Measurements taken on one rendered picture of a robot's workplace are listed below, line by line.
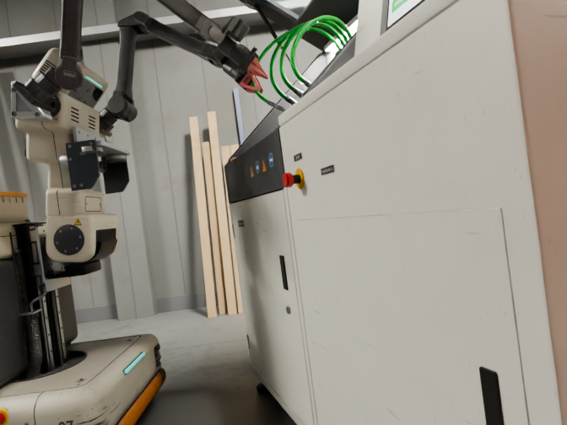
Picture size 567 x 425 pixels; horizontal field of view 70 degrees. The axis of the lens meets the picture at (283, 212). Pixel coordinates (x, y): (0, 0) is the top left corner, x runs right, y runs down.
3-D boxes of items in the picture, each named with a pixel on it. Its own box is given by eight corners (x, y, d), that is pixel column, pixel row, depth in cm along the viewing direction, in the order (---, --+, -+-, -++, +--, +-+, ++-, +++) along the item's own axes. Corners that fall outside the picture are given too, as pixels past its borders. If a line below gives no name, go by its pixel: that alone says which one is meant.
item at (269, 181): (230, 202, 169) (225, 164, 169) (240, 201, 171) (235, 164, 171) (281, 188, 111) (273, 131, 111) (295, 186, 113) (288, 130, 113)
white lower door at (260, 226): (250, 363, 171) (228, 204, 171) (255, 363, 172) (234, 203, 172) (313, 438, 110) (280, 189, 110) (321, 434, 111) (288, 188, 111)
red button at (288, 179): (282, 191, 99) (279, 170, 99) (297, 190, 101) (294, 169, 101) (289, 190, 94) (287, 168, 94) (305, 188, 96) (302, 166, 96)
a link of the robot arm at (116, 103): (126, 25, 179) (115, 11, 169) (156, 24, 177) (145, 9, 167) (120, 122, 173) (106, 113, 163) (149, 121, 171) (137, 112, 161)
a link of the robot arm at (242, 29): (200, 31, 141) (207, 33, 134) (219, 3, 140) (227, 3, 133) (226, 54, 148) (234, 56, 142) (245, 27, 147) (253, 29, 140)
